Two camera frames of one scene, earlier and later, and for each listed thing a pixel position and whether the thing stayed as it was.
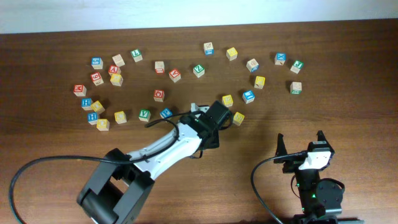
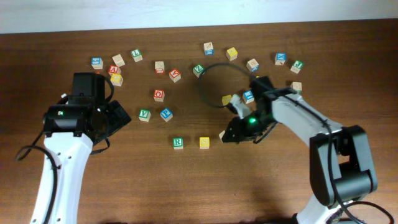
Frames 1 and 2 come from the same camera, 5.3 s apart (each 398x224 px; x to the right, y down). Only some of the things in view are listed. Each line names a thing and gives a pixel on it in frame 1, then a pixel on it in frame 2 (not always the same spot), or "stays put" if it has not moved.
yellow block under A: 116,79 stays put
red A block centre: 175,75 stays put
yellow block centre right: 227,100 stays put
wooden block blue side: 208,48 stays put
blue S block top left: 97,63 stays put
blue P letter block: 165,113 stays put
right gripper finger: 281,149 → 232,134
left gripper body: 217,144 → 118,119
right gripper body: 292,166 → 250,124
